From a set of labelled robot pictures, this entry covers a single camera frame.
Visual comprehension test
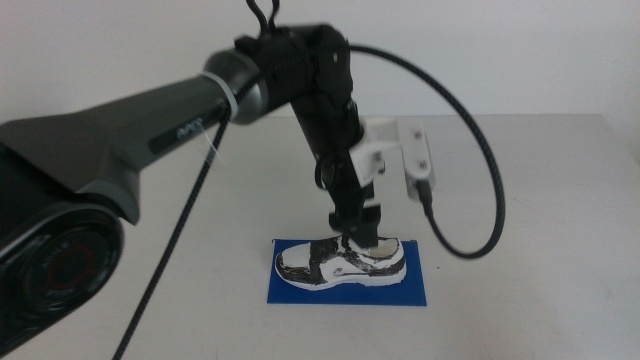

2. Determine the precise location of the black and white sneaker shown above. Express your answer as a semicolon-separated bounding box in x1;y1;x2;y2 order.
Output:
274;234;408;293

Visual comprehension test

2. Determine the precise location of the blue rectangular mat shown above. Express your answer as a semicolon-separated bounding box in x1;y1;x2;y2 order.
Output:
266;238;429;307

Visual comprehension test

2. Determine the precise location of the white zip tie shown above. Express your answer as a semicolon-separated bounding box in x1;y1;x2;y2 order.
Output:
201;71;240;166

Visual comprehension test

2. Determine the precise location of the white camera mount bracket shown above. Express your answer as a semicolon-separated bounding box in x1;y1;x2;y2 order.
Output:
348;116;402;189

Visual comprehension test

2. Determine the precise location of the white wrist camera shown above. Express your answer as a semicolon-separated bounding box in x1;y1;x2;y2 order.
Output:
398;116;437;202

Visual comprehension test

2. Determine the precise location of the black camera cable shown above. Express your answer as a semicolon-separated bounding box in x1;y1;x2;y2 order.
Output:
348;43;507;260

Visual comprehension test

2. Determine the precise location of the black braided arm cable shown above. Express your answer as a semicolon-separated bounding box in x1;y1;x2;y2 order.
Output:
110;115;232;360

